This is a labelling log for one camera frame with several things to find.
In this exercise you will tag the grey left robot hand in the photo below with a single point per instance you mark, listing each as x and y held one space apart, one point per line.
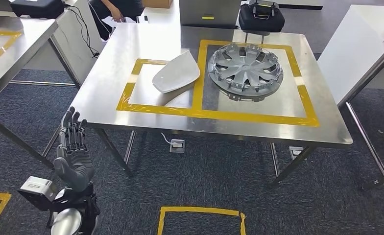
76 165

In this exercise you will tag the white plastic shell part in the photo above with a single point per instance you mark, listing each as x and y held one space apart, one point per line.
175 74

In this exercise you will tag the silver floor socket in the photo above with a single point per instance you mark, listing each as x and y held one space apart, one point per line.
295 151
177 146

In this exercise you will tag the stainless steel table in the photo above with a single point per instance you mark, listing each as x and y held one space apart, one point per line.
16 58
367 136
114 65

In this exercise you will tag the white side panel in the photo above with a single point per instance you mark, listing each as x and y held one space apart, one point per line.
351 48
65 48

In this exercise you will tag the yellow table tape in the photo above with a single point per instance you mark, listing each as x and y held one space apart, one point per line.
198 112
3 45

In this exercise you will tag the person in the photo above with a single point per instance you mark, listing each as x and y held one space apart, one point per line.
111 13

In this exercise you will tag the black case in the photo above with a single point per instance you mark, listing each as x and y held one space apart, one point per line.
38 8

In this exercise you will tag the brown cardboard box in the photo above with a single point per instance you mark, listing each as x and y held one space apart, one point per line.
156 3

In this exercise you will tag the grey wheel cover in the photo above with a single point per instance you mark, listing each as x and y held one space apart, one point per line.
245 73

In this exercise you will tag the black bag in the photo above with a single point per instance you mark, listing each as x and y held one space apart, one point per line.
260 24

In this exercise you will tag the black handheld controller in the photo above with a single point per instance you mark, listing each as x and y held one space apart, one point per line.
263 9

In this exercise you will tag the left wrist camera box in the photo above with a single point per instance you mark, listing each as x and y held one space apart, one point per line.
38 191

